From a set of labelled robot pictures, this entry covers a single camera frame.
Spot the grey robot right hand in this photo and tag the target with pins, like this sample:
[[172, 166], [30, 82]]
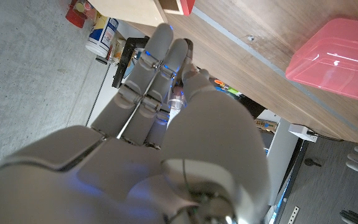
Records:
[[119, 174]]

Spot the black capped lipstick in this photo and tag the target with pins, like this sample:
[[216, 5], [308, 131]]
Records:
[[177, 99]]

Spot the pink plastic tray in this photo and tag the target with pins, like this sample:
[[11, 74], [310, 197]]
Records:
[[334, 62]]

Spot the wooden box with red drawer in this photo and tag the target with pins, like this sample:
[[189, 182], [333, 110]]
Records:
[[129, 11]]

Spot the white power box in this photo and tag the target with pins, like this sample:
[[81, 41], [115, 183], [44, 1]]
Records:
[[298, 130]]

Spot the white shelf cabinet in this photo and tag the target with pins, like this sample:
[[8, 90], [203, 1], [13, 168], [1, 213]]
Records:
[[278, 155]]

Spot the cardboard box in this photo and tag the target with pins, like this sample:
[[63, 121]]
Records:
[[266, 125]]

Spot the black computer monitor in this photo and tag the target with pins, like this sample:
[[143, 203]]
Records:
[[125, 56]]

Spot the white tub with blue label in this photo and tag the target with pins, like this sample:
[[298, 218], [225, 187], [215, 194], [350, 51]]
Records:
[[102, 35]]

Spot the red plastic cup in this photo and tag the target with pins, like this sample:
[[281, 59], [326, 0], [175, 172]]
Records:
[[74, 17]]

